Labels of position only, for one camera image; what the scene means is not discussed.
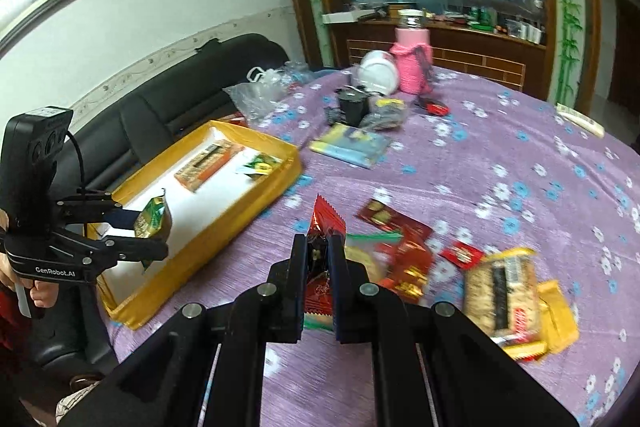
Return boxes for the black cup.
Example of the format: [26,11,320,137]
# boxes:
[336,87,372,128]

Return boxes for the pink knitted glass jar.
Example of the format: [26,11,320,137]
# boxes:
[390,9,433,95]

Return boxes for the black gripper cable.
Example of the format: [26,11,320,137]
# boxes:
[65,132,86,195]

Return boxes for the blue yellow flat packet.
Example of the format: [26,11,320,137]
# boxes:
[309,123,393,168]

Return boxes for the yellow cardboard tray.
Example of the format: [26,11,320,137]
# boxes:
[95,119,303,330]

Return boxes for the small red flat packet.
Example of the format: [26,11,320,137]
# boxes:
[417,99,450,116]

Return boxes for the red gold snack packet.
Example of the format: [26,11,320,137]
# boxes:
[377,237,436,303]

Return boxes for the wooden glass cabinet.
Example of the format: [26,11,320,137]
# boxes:
[272,0,603,108]

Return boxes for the white yellow box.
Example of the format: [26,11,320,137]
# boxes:
[556,103,606,138]

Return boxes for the clear plastic bag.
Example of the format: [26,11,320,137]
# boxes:
[222,79,296,122]

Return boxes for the clear bag dark contents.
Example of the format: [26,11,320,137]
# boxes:
[360,97,408,132]

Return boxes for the black phone stand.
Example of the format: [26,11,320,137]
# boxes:
[417,44,436,82]

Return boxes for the bluish plastic bag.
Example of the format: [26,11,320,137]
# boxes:
[285,61,326,85]

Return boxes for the large seaweed cracker packet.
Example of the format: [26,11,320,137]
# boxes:
[462,249,543,348]

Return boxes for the person's left hand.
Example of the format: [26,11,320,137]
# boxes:
[0,254,61,309]

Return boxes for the green yellow snack packet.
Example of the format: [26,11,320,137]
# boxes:
[132,189,173,275]

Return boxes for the yellow red candy bar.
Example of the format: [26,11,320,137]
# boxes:
[500,339,548,363]

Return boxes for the orange biscuit packet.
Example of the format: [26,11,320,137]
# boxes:
[175,142,246,192]

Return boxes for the purple floral tablecloth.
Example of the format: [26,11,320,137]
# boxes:
[100,67,640,427]

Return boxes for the black leather sofa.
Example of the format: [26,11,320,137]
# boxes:
[30,33,292,388]

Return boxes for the white plastic bag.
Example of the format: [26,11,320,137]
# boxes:
[246,66,291,88]

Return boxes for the white flat box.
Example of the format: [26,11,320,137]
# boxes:
[321,9,362,25]

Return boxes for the wooden chair back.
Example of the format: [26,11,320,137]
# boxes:
[346,39,527,94]

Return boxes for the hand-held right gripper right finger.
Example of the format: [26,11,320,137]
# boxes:
[327,233,581,427]

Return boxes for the white round lid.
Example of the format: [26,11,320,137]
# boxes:
[359,49,401,96]

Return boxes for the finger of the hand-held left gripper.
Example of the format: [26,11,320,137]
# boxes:
[54,191,137,229]
[62,229,169,282]

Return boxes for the wooden door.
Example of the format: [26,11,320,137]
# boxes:
[611,0,640,105]

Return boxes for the clear plastic cups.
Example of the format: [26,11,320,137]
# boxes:
[505,19,546,45]

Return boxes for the shiny red candy packet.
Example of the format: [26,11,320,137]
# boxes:
[305,194,348,330]

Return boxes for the red cartoon snack packet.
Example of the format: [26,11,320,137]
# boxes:
[440,242,485,270]

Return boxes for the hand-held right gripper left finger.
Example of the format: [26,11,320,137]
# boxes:
[57,234,308,427]

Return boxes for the clear green-edged snack packet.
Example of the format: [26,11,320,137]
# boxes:
[345,232,403,283]

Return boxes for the green white snack packet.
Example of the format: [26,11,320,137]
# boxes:
[237,154,283,178]

